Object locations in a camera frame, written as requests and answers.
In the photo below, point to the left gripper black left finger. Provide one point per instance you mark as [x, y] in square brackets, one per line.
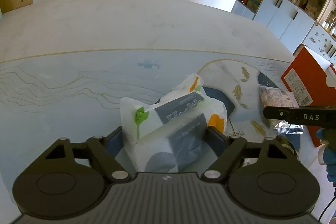
[102, 156]

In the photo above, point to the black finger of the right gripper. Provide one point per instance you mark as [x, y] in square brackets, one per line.
[303, 115]

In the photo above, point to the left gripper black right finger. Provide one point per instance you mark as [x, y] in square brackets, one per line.
[229, 152]

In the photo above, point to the pink printed snack packet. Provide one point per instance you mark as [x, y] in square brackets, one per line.
[275, 97]

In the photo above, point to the white tissue pack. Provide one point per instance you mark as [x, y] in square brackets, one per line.
[168, 136]

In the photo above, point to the silver foil snack bag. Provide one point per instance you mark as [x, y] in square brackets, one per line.
[288, 128]

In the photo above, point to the red cardboard shoe box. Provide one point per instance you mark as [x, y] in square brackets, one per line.
[311, 79]

